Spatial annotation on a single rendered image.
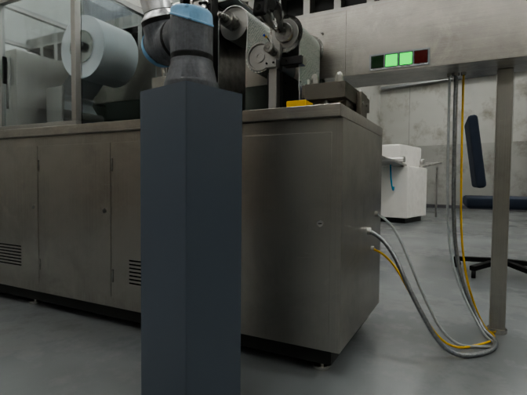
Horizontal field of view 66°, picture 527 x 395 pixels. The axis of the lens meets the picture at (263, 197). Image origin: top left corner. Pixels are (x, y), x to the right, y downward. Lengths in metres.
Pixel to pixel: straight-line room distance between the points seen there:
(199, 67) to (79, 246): 1.18
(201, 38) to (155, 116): 0.24
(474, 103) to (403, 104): 1.77
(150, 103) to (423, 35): 1.23
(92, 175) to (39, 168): 0.36
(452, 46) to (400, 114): 9.95
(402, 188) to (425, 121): 5.08
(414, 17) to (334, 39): 0.35
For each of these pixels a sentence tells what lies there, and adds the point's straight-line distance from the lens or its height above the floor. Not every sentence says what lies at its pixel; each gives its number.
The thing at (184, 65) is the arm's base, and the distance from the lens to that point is 1.13.
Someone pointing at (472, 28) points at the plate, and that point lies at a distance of 1.95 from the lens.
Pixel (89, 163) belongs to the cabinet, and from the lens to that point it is 1.96.
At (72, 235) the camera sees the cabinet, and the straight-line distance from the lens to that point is 2.07.
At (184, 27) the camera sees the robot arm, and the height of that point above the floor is 1.06.
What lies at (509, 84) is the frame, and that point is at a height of 1.07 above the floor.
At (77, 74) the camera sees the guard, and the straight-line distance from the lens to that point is 2.15.
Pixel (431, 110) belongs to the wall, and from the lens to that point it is 11.57.
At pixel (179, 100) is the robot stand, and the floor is 0.85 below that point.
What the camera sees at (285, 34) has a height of 1.24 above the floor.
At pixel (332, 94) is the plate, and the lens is 1.59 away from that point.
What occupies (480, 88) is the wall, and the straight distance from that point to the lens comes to 11.34.
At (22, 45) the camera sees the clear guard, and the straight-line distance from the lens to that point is 2.53.
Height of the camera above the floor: 0.66
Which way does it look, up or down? 2 degrees down
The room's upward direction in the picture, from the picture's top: straight up
